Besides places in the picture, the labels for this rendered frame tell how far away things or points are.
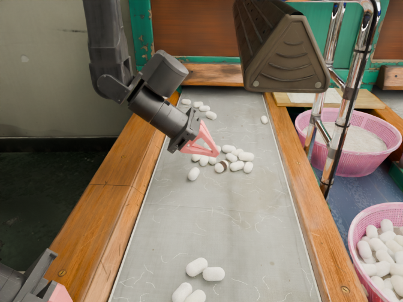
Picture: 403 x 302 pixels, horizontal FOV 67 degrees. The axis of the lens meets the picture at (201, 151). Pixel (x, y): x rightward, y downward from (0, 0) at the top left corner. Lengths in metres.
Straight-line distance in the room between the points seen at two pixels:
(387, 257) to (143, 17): 0.93
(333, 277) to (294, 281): 0.06
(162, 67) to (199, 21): 0.56
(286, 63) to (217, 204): 0.38
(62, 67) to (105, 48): 1.58
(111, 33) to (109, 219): 0.32
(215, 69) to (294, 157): 0.47
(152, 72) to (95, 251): 0.31
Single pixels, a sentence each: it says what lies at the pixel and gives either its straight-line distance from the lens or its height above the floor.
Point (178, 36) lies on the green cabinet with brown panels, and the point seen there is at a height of 0.94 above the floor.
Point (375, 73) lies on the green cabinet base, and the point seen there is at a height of 0.83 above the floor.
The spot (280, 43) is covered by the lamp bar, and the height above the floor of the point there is 1.09.
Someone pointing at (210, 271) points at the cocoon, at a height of 0.76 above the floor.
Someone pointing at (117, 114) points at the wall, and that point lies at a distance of 2.14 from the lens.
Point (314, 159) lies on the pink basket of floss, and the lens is 0.86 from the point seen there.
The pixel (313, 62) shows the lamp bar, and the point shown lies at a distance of 0.30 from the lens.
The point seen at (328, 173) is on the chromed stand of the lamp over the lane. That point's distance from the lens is 0.65.
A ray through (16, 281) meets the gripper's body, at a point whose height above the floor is 0.90.
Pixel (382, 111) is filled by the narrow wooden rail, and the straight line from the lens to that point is 1.08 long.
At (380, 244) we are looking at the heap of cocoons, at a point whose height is 0.74.
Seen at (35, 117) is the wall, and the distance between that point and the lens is 2.35.
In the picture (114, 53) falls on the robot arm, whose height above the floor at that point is 1.02.
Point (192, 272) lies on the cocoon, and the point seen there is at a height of 0.75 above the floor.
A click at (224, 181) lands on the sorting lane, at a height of 0.74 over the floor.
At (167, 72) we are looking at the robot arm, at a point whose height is 0.99.
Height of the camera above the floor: 1.15
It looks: 31 degrees down
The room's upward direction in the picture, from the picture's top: straight up
